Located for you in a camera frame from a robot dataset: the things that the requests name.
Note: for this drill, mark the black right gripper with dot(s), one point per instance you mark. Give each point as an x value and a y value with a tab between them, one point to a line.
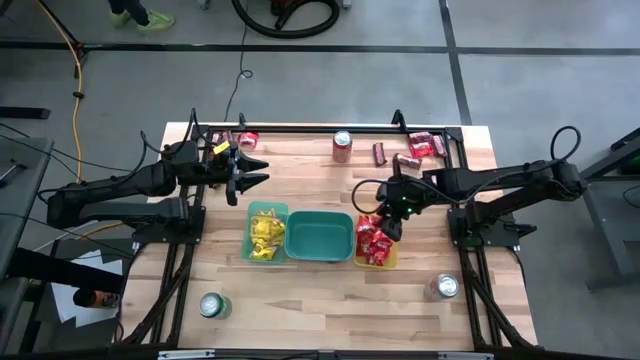
397	202

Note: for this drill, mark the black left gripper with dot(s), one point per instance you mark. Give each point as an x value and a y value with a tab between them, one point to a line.
217	167

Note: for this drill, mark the red candy wrapper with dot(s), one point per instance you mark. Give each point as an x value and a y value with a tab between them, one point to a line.
375	219
247	140
421	149
366	246
379	258
382	246
364	226

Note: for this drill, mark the translucent yellow plastic bin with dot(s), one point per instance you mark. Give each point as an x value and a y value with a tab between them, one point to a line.
392	261

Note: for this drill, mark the yellow candy wrapper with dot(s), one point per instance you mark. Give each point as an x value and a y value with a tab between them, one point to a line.
270	213
276	232
260	243
263	254
260	224

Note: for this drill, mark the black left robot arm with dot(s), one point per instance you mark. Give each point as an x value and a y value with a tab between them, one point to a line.
150	177

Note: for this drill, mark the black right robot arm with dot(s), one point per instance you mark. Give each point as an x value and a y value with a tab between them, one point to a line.
500	182

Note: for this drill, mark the yellow tape tag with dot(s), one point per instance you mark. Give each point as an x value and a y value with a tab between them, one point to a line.
221	147

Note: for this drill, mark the translucent teal plastic bin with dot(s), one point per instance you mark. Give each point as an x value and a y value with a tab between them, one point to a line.
245	240

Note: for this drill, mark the dark green plastic bin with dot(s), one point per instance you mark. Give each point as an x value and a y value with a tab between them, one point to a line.
320	235

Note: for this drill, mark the silver soda can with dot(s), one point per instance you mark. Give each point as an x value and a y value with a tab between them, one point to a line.
444	286

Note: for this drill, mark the red soda can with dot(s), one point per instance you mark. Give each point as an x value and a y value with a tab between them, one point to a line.
342	150

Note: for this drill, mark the green soda can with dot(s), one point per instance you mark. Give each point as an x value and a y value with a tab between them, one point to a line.
212	305

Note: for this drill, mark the orange black vacuum cleaner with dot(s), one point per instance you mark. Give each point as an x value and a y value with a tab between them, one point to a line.
282	6

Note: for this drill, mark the orange black drink can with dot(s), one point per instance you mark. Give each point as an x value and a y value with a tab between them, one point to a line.
100	299

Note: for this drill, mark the person's leg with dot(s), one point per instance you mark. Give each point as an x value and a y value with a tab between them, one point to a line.
127	6

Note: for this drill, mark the black metal beam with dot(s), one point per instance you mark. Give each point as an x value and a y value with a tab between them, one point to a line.
60	270

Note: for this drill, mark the white paper sheet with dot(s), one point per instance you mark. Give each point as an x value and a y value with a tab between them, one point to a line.
65	305

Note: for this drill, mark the grey side table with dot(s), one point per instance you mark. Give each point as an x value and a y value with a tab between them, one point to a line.
22	215

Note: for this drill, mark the black flat floor bar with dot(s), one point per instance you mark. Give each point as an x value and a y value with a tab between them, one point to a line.
25	113

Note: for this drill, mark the black hand tool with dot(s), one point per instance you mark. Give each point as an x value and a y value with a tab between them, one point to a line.
10	172

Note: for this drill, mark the black aluminium table frame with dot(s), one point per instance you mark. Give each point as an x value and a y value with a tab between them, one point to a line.
300	129

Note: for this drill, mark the silver metal bracket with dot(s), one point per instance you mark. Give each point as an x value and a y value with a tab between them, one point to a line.
186	354
465	356

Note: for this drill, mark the dark side table frame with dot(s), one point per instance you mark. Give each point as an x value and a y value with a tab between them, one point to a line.
615	225

